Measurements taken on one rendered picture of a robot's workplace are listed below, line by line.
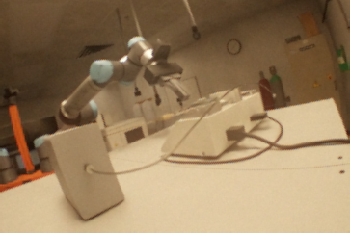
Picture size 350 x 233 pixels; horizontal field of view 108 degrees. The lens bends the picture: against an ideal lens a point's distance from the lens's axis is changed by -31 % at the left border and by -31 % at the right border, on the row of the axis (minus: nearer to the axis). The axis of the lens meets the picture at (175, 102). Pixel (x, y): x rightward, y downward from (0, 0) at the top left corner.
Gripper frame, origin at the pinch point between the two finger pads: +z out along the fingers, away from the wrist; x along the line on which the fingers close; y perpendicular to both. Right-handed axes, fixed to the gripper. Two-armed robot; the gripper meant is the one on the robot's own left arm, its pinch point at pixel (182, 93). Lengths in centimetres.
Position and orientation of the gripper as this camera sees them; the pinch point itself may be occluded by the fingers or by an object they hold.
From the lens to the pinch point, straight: 58.6
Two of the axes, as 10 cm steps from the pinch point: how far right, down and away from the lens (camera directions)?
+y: -3.5, 7.0, 6.3
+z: 5.9, 6.8, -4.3
